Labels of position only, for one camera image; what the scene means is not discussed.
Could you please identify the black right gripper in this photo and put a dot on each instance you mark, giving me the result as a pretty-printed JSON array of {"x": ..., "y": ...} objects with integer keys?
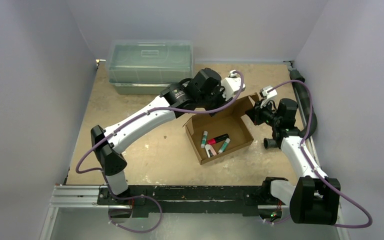
[{"x": 256, "y": 114}]

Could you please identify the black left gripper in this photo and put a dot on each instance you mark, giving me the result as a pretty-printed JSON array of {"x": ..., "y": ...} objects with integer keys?
[{"x": 222, "y": 102}]

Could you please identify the green white marker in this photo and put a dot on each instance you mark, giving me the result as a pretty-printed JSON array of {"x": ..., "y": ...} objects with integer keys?
[
  {"x": 224, "y": 145},
  {"x": 204, "y": 139}
]

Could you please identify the brown cardboard box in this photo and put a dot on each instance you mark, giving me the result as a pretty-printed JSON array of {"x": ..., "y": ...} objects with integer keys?
[{"x": 228, "y": 121}]

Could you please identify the red black marker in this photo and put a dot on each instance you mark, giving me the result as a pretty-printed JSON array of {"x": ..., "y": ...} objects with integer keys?
[{"x": 218, "y": 139}]

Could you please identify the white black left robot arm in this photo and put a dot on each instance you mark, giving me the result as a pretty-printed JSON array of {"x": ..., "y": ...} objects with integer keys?
[{"x": 205, "y": 90}]

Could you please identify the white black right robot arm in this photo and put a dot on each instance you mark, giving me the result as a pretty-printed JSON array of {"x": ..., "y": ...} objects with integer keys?
[{"x": 313, "y": 200}]

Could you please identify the clear plastic storage bin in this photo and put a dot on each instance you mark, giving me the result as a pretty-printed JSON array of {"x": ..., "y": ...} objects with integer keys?
[{"x": 146, "y": 67}]

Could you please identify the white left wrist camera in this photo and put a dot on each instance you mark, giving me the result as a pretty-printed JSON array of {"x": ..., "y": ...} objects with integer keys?
[{"x": 231, "y": 85}]

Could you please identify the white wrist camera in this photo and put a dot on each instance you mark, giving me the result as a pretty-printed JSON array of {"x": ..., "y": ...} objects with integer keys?
[
  {"x": 231, "y": 85},
  {"x": 268, "y": 94}
]

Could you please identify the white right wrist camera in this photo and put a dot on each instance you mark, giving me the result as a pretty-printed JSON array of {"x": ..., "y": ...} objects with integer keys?
[{"x": 268, "y": 94}]

